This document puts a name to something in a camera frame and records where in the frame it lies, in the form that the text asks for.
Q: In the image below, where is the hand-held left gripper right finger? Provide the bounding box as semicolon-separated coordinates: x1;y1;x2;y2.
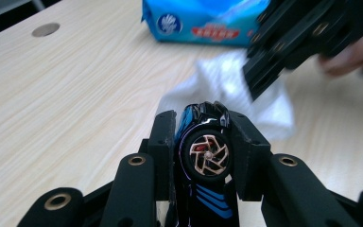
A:
229;111;360;227

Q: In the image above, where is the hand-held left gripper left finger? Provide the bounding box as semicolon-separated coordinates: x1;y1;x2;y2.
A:
100;110;178;227

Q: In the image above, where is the blue and black toy car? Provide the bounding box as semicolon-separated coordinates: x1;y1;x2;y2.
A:
164;100;240;227

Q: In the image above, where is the white wet wipe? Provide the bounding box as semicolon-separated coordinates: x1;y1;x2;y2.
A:
155;50;297;141

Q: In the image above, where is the blue wet wipes pack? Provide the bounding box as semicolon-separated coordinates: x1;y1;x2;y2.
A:
141;0;272;48

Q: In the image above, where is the grey round cable grommet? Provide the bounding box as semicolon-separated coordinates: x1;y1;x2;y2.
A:
31;22;61;38

